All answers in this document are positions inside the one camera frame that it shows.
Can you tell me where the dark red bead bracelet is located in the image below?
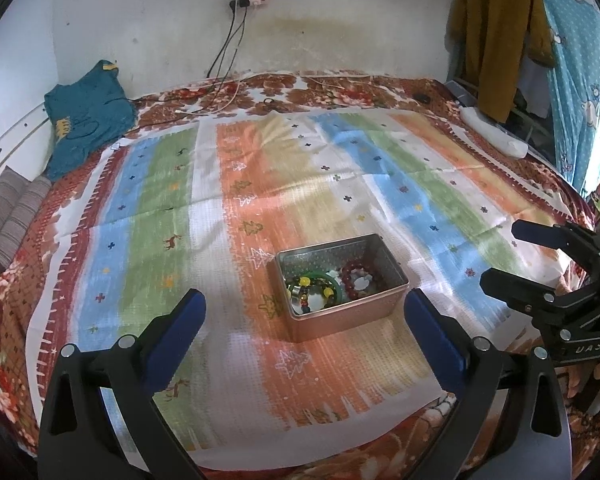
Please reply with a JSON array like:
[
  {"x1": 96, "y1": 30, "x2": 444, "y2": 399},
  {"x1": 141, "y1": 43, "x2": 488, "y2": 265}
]
[{"x1": 340, "y1": 258, "x2": 379, "y2": 302}]

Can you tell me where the green jade bangle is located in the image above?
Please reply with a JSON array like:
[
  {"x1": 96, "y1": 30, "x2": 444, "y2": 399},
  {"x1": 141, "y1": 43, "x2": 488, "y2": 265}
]
[{"x1": 286, "y1": 272, "x2": 344, "y2": 315}]

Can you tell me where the yellow black bead bracelet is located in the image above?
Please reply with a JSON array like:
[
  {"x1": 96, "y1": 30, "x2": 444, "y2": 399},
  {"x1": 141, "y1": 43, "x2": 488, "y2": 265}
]
[{"x1": 285, "y1": 274, "x2": 334, "y2": 313}]

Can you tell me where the white long object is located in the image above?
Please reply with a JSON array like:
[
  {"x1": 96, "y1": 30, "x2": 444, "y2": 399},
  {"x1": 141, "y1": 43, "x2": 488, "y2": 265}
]
[{"x1": 460, "y1": 107, "x2": 528, "y2": 159}]

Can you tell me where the blue dotted curtain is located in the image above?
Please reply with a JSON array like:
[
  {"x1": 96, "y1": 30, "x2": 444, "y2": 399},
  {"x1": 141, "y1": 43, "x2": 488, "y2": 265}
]
[{"x1": 543, "y1": 0, "x2": 600, "y2": 195}]

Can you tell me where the silver metal tin box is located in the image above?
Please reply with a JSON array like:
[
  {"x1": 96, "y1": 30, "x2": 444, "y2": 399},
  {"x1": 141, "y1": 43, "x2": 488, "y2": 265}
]
[{"x1": 266, "y1": 234, "x2": 410, "y2": 342}]

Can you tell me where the striped colourful cloth mat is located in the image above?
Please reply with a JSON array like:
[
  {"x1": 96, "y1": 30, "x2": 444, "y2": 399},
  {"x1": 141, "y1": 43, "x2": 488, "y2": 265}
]
[{"x1": 27, "y1": 110, "x2": 569, "y2": 471}]

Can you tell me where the striped brown pillow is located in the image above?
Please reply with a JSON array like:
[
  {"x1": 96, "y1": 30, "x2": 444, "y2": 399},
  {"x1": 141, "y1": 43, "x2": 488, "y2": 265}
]
[{"x1": 0, "y1": 167, "x2": 52, "y2": 274}]

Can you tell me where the mustard hanging garment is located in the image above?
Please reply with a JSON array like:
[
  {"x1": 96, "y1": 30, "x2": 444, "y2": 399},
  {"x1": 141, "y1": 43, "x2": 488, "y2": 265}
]
[{"x1": 448, "y1": 0, "x2": 555, "y2": 122}]

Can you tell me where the teal folded garment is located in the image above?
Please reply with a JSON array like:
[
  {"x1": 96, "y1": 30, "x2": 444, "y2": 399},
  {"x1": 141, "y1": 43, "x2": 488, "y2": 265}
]
[{"x1": 44, "y1": 60, "x2": 137, "y2": 182}]

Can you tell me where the white charging cable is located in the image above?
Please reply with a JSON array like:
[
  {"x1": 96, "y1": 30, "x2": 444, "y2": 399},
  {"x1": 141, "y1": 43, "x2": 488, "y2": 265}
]
[{"x1": 174, "y1": 8, "x2": 254, "y2": 116}]

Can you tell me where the black charging cable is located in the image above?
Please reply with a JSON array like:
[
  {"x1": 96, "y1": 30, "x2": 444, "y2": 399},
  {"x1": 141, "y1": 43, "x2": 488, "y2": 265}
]
[{"x1": 206, "y1": 0, "x2": 251, "y2": 80}]

